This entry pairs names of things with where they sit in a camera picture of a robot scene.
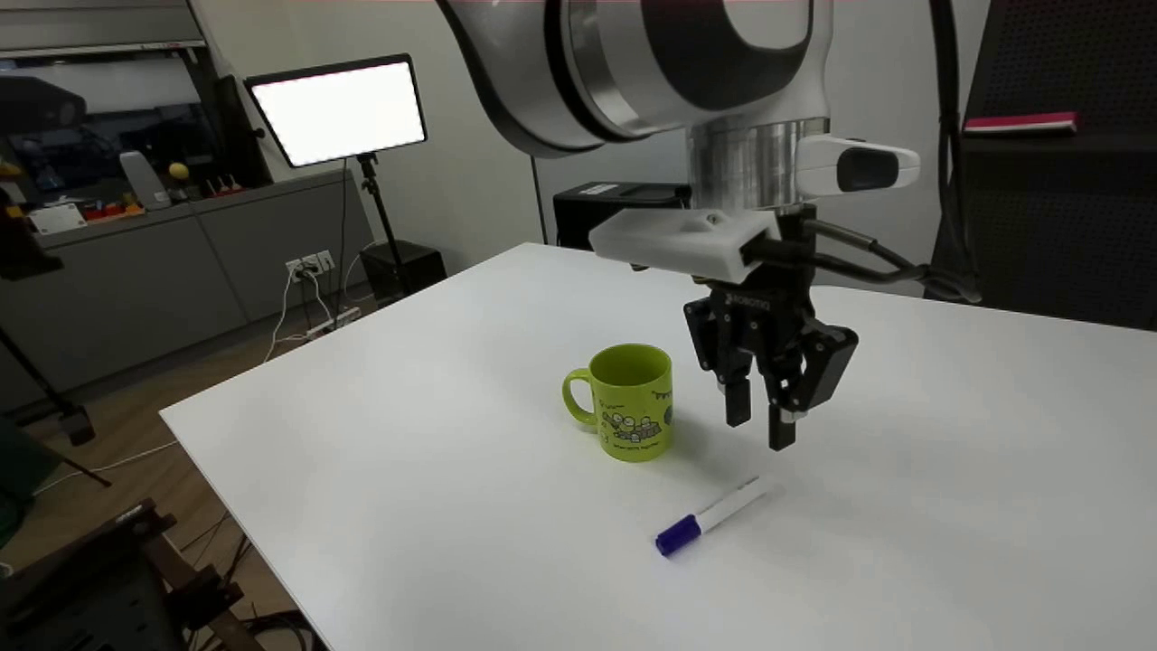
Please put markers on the black light stand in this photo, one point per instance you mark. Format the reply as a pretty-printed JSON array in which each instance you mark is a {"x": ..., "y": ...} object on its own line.
[{"x": 377, "y": 208}]

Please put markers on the black metal frame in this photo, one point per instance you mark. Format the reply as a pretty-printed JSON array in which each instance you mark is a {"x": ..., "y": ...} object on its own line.
[{"x": 109, "y": 592}]

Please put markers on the dark green chair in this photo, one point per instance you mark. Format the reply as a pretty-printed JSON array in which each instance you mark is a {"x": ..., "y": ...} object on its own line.
[{"x": 22, "y": 476}]

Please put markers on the small yellow ball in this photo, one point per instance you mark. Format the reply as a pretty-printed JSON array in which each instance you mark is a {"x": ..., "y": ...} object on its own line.
[{"x": 179, "y": 172}]

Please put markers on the small white container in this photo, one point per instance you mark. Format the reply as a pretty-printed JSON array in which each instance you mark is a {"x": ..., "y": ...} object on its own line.
[{"x": 55, "y": 217}]

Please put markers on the white wall power outlet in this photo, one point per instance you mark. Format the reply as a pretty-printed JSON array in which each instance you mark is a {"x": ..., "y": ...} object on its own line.
[{"x": 309, "y": 260}]

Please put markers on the grey bottle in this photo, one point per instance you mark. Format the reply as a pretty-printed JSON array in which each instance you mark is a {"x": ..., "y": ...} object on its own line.
[{"x": 146, "y": 183}]

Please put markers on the bright LED light panel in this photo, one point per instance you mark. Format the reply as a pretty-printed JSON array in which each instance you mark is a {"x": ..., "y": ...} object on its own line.
[{"x": 337, "y": 108}]

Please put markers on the black box on floor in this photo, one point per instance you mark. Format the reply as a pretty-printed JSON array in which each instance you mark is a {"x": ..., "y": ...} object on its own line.
[{"x": 407, "y": 273}]

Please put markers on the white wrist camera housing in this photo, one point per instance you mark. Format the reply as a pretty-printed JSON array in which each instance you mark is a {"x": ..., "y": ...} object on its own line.
[{"x": 673, "y": 239}]

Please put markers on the tall dark shelf column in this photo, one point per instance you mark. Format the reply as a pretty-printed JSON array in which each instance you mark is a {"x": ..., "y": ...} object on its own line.
[{"x": 1062, "y": 222}]

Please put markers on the white marker with blue cap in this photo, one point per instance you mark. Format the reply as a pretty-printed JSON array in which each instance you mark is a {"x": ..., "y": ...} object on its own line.
[{"x": 714, "y": 516}]

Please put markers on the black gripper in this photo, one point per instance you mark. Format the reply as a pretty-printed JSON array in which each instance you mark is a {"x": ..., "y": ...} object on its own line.
[{"x": 761, "y": 305}]

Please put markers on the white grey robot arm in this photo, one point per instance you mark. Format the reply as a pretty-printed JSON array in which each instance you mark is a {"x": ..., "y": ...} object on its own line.
[{"x": 629, "y": 65}]

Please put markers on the black tripod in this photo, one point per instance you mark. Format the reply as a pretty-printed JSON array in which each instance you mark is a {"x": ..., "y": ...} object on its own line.
[{"x": 22, "y": 251}]

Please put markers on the green ceramic mug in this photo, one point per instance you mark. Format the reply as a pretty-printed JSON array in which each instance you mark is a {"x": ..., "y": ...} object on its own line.
[{"x": 635, "y": 413}]

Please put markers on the flat pink red item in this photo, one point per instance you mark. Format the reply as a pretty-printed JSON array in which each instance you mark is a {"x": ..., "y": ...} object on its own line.
[{"x": 1025, "y": 120}]

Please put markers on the grey cabinet counter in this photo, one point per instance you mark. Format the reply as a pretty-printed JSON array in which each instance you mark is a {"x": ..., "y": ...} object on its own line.
[{"x": 146, "y": 289}]

